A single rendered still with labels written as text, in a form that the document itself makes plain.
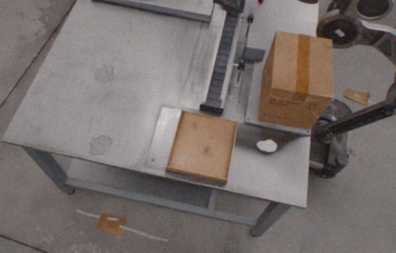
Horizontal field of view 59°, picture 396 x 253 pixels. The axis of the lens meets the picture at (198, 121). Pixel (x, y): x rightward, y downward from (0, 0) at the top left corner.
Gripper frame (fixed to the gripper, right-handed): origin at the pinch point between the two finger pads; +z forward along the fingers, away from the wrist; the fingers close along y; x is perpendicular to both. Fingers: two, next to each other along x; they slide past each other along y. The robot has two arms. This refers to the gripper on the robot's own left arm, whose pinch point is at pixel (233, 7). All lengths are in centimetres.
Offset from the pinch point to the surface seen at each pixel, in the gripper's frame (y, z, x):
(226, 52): -0.9, -12.0, 23.4
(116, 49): 54, -13, 32
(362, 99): -108, 91, 37
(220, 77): -0.9, -21.9, 35.2
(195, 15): 19.5, 4.3, 7.2
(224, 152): -9, -41, 65
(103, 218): 54, 8, 136
